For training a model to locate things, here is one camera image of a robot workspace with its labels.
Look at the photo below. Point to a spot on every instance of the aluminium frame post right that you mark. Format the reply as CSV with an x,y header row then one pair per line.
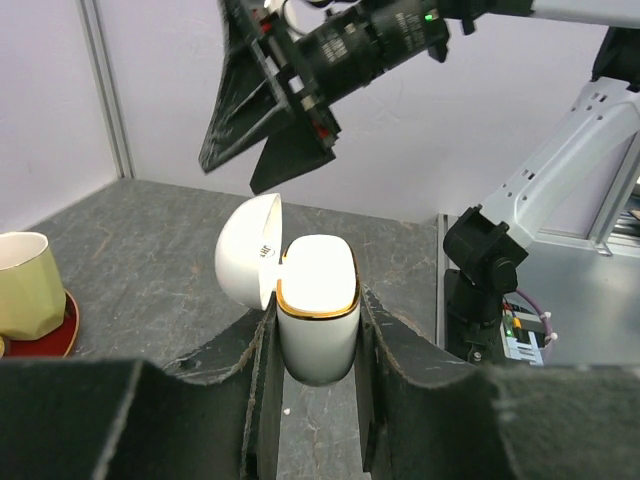
x,y
104,78

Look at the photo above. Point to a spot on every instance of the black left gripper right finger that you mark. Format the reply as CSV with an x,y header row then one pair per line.
x,y
426,414

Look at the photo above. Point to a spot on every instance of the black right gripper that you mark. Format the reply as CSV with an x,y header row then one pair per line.
x,y
268,92

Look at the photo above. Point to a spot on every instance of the red round lacquer tray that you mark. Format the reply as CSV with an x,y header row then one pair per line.
x,y
59,343

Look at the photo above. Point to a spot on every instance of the pale green mug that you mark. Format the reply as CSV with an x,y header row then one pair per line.
x,y
33,297

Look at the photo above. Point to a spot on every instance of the small white charging case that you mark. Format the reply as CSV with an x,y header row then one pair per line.
x,y
313,282

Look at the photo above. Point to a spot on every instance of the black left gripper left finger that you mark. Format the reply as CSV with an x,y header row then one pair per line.
x,y
213,413

